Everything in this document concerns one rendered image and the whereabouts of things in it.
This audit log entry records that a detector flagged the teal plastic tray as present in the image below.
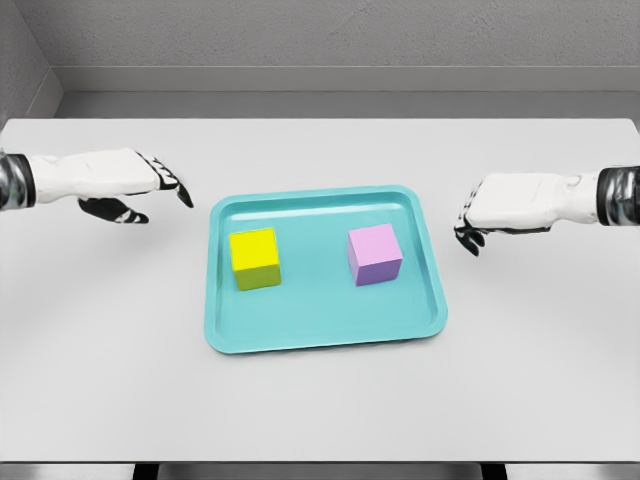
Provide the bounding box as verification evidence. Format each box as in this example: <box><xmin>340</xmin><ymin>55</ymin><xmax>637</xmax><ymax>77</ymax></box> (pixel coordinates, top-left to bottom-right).
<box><xmin>204</xmin><ymin>184</ymin><xmax>449</xmax><ymax>357</ymax></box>

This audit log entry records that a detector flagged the pink cube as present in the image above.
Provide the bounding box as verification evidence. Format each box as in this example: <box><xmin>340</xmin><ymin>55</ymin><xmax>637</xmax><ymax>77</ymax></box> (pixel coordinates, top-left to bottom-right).
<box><xmin>346</xmin><ymin>222</ymin><xmax>405</xmax><ymax>288</ymax></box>

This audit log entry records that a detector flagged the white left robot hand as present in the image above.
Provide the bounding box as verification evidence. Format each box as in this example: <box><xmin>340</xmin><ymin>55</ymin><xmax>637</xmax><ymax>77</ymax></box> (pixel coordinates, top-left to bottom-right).
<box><xmin>67</xmin><ymin>147</ymin><xmax>195</xmax><ymax>226</ymax></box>

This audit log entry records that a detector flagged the yellow cube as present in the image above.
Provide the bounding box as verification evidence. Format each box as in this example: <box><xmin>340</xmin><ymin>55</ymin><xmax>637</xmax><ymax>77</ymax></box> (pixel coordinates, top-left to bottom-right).
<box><xmin>228</xmin><ymin>226</ymin><xmax>283</xmax><ymax>293</ymax></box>

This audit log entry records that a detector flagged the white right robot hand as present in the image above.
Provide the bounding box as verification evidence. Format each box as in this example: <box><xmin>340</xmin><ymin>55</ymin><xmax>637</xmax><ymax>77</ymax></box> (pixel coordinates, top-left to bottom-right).
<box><xmin>453</xmin><ymin>172</ymin><xmax>572</xmax><ymax>258</ymax></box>

